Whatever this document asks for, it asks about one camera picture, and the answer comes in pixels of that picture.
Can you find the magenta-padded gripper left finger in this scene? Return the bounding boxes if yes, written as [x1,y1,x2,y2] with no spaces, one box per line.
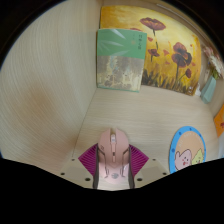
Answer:
[59,143,101,190]

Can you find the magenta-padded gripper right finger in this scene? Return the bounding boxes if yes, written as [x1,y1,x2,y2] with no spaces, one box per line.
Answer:
[127,143,169,190]

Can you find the pink computer mouse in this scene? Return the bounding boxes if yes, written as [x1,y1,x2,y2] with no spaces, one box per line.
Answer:
[96,128,131,191]

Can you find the round blue-rimmed cartoon mouse pad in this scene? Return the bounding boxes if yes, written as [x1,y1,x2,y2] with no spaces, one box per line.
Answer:
[168,125,207,175]

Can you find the orange booklet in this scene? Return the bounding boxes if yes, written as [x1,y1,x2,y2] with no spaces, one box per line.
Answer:
[213,103,224,138]

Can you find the pale teal vase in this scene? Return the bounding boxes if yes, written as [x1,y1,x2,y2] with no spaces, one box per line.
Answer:
[200,75,218,104]

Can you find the green-covered book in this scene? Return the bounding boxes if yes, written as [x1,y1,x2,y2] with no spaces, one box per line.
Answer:
[95,28,148,93]

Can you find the pink and white flower bouquet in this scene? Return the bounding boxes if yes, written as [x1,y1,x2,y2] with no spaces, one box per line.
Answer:
[202,44,224,80]

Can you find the yellow red-flower painting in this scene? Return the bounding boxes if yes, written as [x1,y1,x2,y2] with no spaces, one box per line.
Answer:
[99,4,203,97]

